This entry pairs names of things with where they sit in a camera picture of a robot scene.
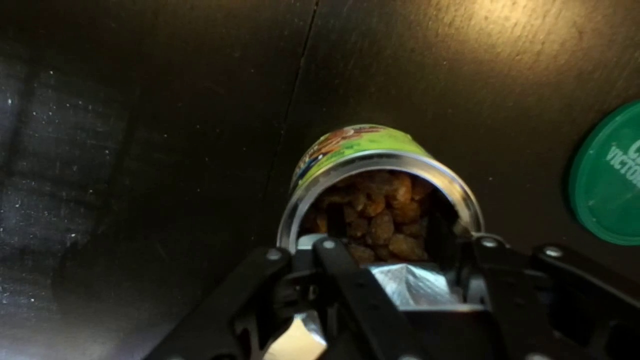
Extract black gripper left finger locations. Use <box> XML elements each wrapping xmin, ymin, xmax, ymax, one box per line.
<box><xmin>142</xmin><ymin>236</ymin><xmax>405</xmax><ymax>360</ymax></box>

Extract brown snack pieces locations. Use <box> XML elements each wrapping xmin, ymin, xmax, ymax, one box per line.
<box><xmin>302</xmin><ymin>170</ymin><xmax>461</xmax><ymax>266</ymax></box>

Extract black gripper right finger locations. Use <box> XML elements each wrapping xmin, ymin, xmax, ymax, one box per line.
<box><xmin>461</xmin><ymin>230</ymin><xmax>640</xmax><ymax>360</ymax></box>

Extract silver foil can seal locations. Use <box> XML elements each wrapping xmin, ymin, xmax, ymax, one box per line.
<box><xmin>262</xmin><ymin>260</ymin><xmax>465</xmax><ymax>360</ymax></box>

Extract round green plastic lid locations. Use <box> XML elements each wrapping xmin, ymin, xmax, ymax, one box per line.
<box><xmin>566</xmin><ymin>99</ymin><xmax>640</xmax><ymax>248</ymax></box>

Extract yellow green snack can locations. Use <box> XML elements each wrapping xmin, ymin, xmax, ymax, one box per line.
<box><xmin>276</xmin><ymin>123</ymin><xmax>486</xmax><ymax>269</ymax></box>

